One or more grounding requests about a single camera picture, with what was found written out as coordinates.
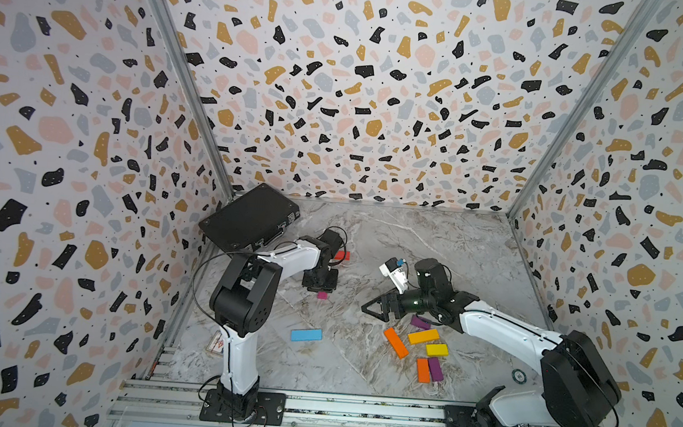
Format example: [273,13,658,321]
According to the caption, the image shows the red block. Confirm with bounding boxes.
[334,251,350,261]

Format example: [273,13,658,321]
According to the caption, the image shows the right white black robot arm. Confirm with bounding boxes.
[361,258,622,427]

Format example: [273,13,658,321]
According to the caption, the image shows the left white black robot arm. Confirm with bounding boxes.
[206,227,348,421]

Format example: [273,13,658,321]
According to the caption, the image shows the purple block top right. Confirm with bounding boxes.
[410,316,432,331]

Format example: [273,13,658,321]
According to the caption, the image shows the purple block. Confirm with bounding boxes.
[410,316,432,331]
[427,357,444,383]

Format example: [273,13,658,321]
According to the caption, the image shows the amber long block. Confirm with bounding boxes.
[408,329,440,345]

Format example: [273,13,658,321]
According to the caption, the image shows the orange long block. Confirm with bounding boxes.
[383,328,409,360]

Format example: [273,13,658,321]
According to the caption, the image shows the yellow short block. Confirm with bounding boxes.
[425,343,449,358]

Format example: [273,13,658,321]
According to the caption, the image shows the light blue long block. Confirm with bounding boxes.
[290,329,323,343]

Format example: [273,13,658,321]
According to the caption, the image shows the orange short block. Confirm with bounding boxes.
[416,358,431,384]

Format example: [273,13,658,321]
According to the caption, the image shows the purple block bottom right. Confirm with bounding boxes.
[427,357,444,383]

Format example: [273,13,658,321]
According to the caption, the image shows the black flat case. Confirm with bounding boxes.
[199,183,301,252]

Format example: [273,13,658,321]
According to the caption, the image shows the small printed card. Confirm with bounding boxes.
[206,330,226,356]

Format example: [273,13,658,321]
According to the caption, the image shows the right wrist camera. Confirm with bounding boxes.
[379,257,410,295]

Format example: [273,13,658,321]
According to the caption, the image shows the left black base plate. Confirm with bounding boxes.
[199,388,287,427]

